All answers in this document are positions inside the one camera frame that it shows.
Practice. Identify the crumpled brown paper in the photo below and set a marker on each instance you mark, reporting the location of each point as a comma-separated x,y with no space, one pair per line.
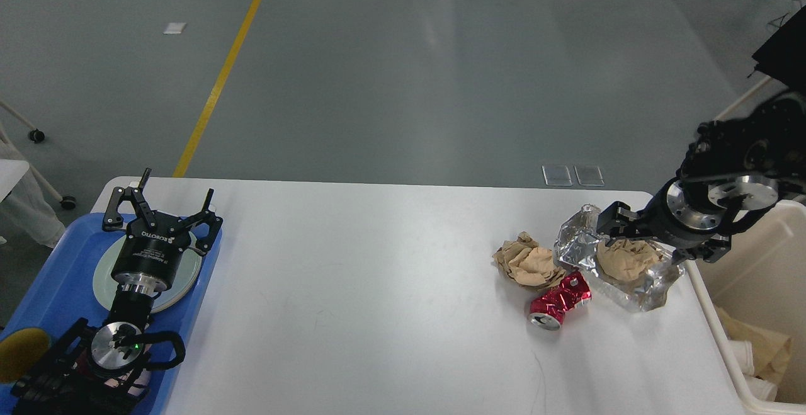
528,264

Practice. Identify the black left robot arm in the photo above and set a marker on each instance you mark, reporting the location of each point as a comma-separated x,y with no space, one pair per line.
117,299

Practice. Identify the teal mug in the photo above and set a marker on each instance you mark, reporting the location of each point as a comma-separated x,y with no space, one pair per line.
20,351

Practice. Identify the crushed red soda can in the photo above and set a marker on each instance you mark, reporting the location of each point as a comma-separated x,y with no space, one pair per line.
550,309

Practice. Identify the white rolling chair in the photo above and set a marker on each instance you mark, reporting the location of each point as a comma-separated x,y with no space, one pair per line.
736,108

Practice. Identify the white paper cup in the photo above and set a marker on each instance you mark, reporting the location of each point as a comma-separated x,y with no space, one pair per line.
763,390
742,351

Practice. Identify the crumpled paper in foil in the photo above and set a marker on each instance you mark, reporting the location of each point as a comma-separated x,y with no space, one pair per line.
625,260

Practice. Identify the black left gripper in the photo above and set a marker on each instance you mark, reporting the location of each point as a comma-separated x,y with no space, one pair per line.
150,259

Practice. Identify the green plate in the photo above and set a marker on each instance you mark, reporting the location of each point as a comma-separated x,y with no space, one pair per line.
182,270

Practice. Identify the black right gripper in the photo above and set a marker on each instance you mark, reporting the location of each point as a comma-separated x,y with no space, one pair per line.
674,217

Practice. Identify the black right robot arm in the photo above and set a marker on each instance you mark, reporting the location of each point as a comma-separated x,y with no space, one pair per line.
732,175

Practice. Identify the white plastic bin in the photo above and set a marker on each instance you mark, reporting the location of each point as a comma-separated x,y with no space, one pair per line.
761,282

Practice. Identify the pink plate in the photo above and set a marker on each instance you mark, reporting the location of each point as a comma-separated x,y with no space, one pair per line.
176,295

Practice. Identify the brown paper bag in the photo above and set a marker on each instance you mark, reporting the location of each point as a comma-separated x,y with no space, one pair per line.
772,350

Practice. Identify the foil back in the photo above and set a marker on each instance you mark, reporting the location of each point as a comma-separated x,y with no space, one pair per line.
576,248

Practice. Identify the black jacket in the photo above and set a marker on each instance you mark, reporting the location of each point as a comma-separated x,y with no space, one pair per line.
782,57

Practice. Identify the white furniture at left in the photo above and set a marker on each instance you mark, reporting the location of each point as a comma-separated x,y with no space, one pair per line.
25,206

